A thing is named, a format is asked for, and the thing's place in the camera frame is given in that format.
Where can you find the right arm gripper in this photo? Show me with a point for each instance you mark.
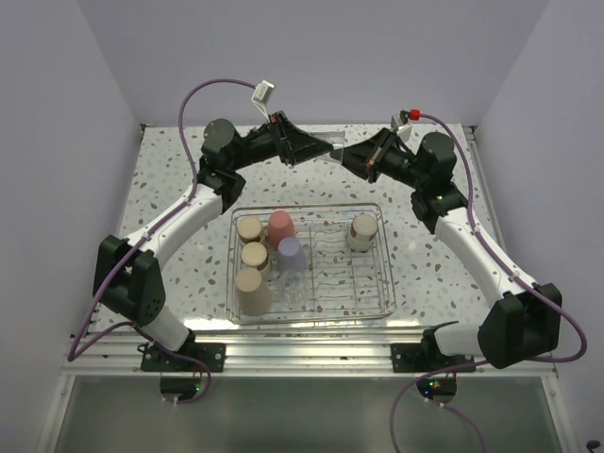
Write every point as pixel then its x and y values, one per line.
pixel 366 159

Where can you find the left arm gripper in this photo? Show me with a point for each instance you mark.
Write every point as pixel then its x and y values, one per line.
pixel 287 139

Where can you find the small clear glass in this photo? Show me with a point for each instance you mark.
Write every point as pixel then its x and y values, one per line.
pixel 337 140

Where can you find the steel cork-band cup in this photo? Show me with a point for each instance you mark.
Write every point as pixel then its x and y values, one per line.
pixel 250 229
pixel 362 232

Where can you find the coral red plastic cup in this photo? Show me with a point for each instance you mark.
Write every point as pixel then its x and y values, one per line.
pixel 280 226

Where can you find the purple plastic cup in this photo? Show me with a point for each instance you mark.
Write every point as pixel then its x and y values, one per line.
pixel 291 256

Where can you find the steel cup with cork band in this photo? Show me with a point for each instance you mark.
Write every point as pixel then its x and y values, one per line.
pixel 255 255

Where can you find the large clear glass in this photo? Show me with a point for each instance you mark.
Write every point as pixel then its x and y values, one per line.
pixel 293 287

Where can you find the tall beige cup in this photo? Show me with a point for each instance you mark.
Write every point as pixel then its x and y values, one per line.
pixel 253 294

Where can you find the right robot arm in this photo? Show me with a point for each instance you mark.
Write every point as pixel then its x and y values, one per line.
pixel 523 321

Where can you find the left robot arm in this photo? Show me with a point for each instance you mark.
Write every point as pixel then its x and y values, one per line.
pixel 128 277

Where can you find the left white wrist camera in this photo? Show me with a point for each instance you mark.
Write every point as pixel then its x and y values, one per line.
pixel 261 96

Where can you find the wire dish rack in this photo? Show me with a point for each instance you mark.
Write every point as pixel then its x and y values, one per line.
pixel 345 285

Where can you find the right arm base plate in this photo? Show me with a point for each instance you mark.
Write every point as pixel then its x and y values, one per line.
pixel 412 358

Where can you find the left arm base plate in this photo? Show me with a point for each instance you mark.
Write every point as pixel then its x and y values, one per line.
pixel 188 359

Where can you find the aluminium rail frame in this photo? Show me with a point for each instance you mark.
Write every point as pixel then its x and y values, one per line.
pixel 307 387

